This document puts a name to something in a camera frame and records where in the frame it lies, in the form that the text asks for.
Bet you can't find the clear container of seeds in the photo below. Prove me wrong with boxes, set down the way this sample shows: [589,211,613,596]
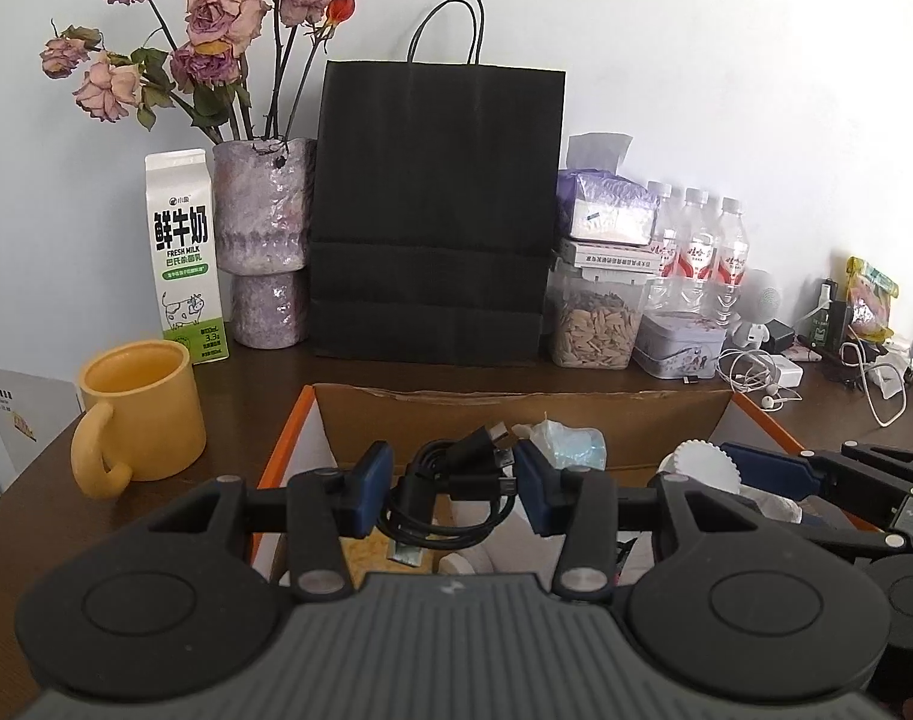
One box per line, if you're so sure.
[546,259,648,370]

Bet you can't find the clear plastic container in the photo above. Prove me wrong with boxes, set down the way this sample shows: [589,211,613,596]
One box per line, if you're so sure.
[512,412,608,470]

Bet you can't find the grey tin box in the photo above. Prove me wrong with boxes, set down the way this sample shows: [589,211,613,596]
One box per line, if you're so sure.
[634,311,728,380]

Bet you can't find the white cable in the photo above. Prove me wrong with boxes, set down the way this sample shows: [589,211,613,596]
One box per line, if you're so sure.
[839,337,913,427]

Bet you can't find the white flat box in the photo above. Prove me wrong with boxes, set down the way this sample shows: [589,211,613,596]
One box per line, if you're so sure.
[557,238,663,276]

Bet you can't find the white ribbed cap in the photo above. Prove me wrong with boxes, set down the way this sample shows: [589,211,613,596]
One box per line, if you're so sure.
[655,439,744,500]

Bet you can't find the black usb cable bundle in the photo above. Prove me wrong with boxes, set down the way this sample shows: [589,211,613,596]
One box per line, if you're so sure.
[377,424,521,563]

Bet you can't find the dried pink roses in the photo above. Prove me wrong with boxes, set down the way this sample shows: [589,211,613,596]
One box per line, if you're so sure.
[38,0,356,147]

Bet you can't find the white board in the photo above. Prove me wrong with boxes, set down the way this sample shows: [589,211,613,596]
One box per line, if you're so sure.
[0,364,86,496]

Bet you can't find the white robot-shaped speaker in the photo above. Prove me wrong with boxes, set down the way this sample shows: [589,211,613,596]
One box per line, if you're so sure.
[726,268,782,350]

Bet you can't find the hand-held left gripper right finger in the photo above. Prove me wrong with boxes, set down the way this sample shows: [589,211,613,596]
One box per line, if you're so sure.
[512,439,758,602]

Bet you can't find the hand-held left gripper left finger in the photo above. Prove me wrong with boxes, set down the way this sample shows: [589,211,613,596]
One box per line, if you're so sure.
[151,441,395,601]

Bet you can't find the white and green milk carton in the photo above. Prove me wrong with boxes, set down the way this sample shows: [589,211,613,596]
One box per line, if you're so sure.
[143,148,233,367]

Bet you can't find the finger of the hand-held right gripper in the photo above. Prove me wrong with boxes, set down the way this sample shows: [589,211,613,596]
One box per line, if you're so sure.
[719,441,913,533]
[786,514,913,563]

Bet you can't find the black paper bag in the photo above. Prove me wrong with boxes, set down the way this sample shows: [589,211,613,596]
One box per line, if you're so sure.
[310,0,566,365]

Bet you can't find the black upright device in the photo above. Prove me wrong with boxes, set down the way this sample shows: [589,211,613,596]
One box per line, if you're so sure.
[810,279,851,350]

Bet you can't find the yellow ceramic mug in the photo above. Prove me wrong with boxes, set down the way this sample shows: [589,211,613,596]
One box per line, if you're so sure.
[70,340,207,497]

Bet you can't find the purple tissue pack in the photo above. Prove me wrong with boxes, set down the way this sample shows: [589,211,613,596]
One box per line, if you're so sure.
[555,133,660,247]

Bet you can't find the white earphones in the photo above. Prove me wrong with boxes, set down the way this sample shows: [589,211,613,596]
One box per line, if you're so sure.
[719,345,803,412]

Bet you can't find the red cardboard box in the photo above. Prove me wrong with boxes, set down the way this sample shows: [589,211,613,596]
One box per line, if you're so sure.
[250,384,888,593]

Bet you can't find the yellow snack packet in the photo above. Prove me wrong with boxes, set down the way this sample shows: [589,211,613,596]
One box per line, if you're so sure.
[845,255,900,342]

